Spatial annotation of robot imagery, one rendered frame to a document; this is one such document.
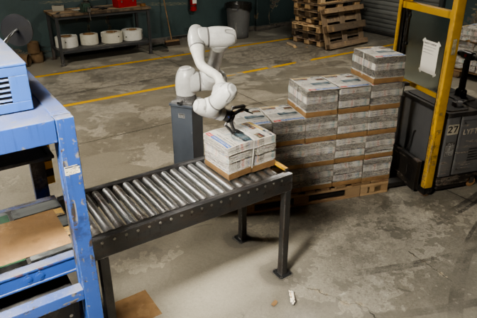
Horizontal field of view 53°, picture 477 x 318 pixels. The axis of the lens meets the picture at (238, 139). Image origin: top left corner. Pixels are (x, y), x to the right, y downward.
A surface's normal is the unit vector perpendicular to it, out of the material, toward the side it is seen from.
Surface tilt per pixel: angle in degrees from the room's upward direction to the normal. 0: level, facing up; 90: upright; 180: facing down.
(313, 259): 0
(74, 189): 90
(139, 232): 90
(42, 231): 0
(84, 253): 90
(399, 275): 0
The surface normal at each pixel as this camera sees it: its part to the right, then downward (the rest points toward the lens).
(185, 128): -0.37, 0.37
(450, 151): 0.29, 0.39
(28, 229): 0.00, -0.91
